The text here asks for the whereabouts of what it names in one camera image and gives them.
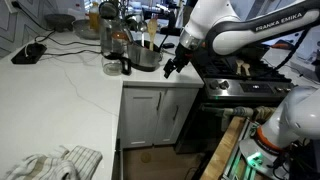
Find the brown round disc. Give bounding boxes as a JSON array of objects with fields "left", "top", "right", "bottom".
[{"left": 139, "top": 151, "right": 153, "bottom": 164}]

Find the orange bottle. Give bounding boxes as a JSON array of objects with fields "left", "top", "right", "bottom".
[{"left": 88, "top": 1, "right": 101, "bottom": 32}]

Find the black stone mortar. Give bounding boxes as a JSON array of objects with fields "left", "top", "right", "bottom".
[{"left": 44, "top": 13, "right": 76, "bottom": 33}]

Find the silver ladle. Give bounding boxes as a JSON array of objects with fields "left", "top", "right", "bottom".
[{"left": 137, "top": 20, "right": 149, "bottom": 48}]

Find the dark cabinet door handle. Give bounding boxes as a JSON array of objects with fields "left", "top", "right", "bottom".
[
  {"left": 171, "top": 104, "right": 180, "bottom": 123},
  {"left": 156, "top": 91, "right": 163, "bottom": 113}
]

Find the silver robot mounting plate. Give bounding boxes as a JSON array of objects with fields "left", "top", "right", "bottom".
[{"left": 238, "top": 133, "right": 294, "bottom": 180}]

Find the glass coffee pot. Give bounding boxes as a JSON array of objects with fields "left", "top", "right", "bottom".
[{"left": 99, "top": 18, "right": 134, "bottom": 77}]

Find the large silver stove knob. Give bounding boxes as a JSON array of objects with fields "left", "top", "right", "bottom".
[
  {"left": 219, "top": 79, "right": 231, "bottom": 91},
  {"left": 208, "top": 79, "right": 220, "bottom": 91}
]

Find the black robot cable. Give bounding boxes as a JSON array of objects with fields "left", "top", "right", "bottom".
[{"left": 263, "top": 28, "right": 311, "bottom": 80}]

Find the wooden spatula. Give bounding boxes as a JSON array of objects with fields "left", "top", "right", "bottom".
[
  {"left": 147, "top": 17, "right": 159, "bottom": 52},
  {"left": 241, "top": 62, "right": 252, "bottom": 77}
]

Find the black power cable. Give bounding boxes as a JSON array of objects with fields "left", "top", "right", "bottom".
[
  {"left": 42, "top": 48, "right": 103, "bottom": 57},
  {"left": 12, "top": 1, "right": 102, "bottom": 48}
]

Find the black slotted spoon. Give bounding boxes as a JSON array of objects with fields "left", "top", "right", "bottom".
[{"left": 98, "top": 0, "right": 120, "bottom": 20}]

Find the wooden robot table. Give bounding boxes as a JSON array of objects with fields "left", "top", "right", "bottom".
[{"left": 199, "top": 116, "right": 247, "bottom": 180}]

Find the towel on oven handle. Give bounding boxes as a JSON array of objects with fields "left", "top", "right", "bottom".
[{"left": 232, "top": 105, "right": 278, "bottom": 122}]

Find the white wall outlet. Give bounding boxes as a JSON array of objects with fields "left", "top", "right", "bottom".
[{"left": 4, "top": 0, "right": 20, "bottom": 14}]

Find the wooden spoon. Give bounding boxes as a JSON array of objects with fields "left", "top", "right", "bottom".
[{"left": 235, "top": 59, "right": 244, "bottom": 76}]

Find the striped dish towel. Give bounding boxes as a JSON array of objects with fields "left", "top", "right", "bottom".
[{"left": 3, "top": 144, "right": 104, "bottom": 180}]

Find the silver utensil tin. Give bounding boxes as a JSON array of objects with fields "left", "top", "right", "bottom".
[{"left": 126, "top": 40, "right": 163, "bottom": 73}]

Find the black stove oven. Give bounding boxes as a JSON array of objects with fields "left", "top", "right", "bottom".
[{"left": 174, "top": 46, "right": 298, "bottom": 155}]

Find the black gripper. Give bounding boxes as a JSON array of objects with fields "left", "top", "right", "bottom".
[{"left": 162, "top": 43, "right": 195, "bottom": 80}]

